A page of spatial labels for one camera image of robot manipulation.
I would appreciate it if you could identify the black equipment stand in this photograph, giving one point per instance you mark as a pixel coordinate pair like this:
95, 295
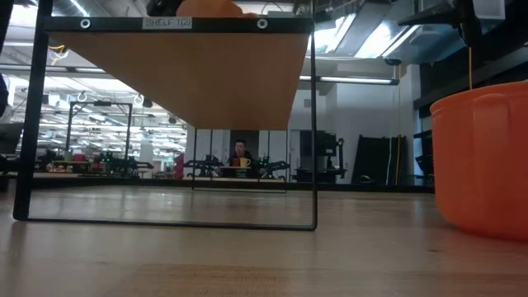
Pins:
321, 148

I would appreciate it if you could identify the long ceiling light fixture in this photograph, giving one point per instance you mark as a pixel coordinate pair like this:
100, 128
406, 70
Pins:
354, 80

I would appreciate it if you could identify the black pegboard cart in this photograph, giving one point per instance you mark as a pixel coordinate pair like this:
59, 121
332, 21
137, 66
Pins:
427, 161

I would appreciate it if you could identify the yellow background mug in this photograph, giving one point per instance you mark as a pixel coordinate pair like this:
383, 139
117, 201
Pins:
244, 162

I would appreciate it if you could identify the black background gantry frame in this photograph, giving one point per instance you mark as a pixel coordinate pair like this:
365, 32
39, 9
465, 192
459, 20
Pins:
128, 132

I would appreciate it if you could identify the black leaning panel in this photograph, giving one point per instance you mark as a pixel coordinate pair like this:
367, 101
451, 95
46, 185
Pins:
371, 161

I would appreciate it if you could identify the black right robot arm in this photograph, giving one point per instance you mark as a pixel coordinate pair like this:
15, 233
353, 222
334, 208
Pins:
470, 20

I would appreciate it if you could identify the wooden shelf with black frame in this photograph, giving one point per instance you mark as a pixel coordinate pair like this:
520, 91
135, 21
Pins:
185, 82

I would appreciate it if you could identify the white shelf label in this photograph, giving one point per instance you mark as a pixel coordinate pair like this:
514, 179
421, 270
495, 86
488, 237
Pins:
167, 23

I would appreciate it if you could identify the grey ceiling air duct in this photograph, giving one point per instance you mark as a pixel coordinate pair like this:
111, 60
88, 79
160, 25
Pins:
371, 29

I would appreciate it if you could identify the large orange plastic cup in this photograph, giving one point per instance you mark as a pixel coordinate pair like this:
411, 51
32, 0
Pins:
482, 165

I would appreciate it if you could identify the person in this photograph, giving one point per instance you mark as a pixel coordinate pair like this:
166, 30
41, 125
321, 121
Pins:
240, 147

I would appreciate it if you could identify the red background mug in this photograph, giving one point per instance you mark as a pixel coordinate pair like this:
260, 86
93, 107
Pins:
235, 162

